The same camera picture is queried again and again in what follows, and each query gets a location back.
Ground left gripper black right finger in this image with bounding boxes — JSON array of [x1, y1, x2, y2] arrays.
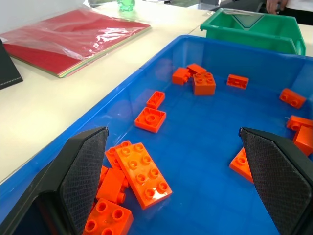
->
[[238, 127, 313, 235]]

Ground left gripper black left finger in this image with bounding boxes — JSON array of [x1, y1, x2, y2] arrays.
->
[[0, 126, 109, 235]]

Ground blue plastic bin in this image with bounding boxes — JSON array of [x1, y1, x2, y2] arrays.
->
[[0, 34, 313, 235]]

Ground green plastic bin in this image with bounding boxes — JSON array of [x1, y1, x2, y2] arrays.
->
[[200, 7, 307, 56]]

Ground small orange toy brick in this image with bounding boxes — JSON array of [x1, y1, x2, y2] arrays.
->
[[279, 88, 307, 109], [226, 73, 250, 91], [146, 91, 166, 110], [286, 115, 313, 132], [98, 165, 109, 187]]

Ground long orange toy brick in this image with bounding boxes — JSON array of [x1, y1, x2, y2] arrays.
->
[[228, 147, 254, 184], [114, 142, 173, 210]]

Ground black leather storage box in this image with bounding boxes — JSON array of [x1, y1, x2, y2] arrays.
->
[[0, 38, 24, 91]]

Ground red paper stack in wrap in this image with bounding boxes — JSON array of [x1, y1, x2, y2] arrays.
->
[[0, 6, 153, 79]]

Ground bystander person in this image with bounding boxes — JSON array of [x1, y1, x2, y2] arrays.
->
[[266, 0, 313, 15]]

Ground green plastic bottle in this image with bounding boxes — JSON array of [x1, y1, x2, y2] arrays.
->
[[116, 0, 137, 13]]

